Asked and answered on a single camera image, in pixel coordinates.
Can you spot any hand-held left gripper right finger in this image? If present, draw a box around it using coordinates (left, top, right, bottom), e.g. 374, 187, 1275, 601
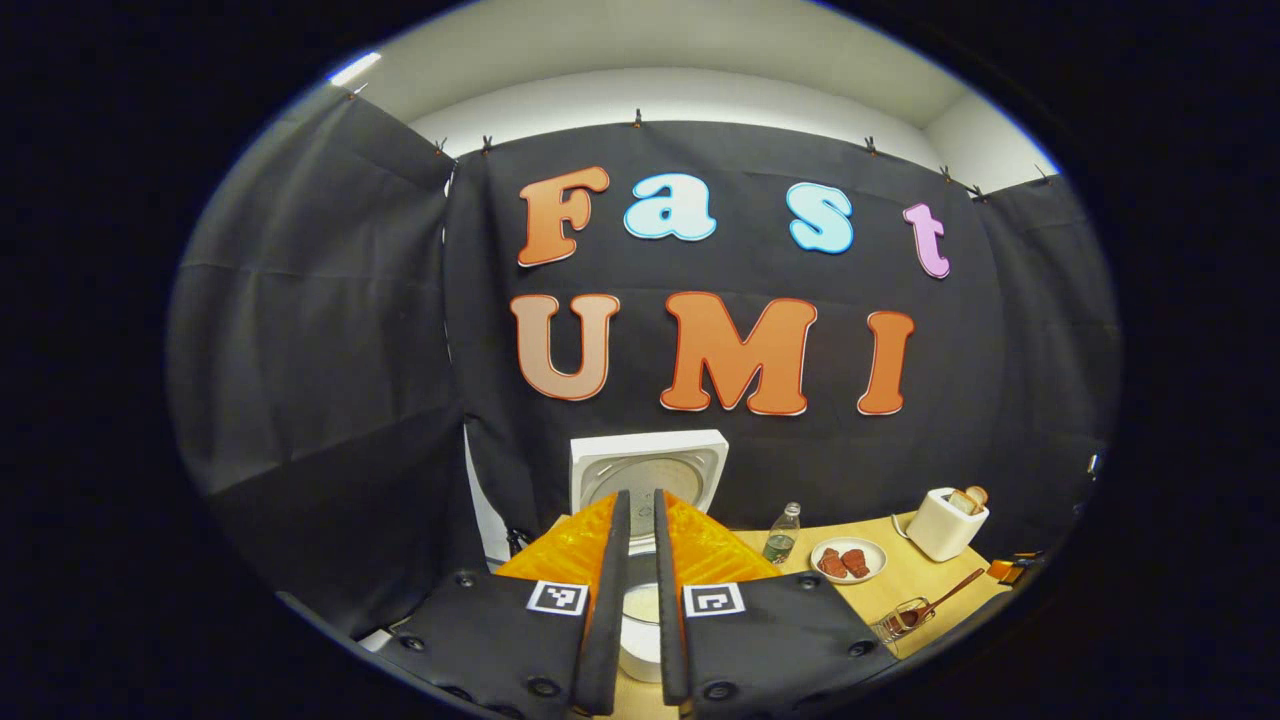
655, 488, 901, 719

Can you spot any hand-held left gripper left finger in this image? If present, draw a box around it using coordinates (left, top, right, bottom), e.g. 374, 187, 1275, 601
385, 488, 633, 719

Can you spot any white rice cooker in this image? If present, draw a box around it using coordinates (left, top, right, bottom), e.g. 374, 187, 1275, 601
570, 430, 731, 684

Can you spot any white toaster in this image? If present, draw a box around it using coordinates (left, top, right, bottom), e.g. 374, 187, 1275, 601
906, 487, 991, 563

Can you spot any clear plastic water bottle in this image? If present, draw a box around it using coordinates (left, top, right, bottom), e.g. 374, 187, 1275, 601
763, 502, 802, 566

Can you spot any white round plate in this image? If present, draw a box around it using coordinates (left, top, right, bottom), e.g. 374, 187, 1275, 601
809, 537, 888, 584

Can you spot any black backdrop cloth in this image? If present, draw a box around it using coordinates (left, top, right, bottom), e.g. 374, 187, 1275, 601
168, 90, 1121, 641

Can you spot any row of black cloth clips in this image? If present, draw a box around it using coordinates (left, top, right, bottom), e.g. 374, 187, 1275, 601
345, 88, 1051, 201

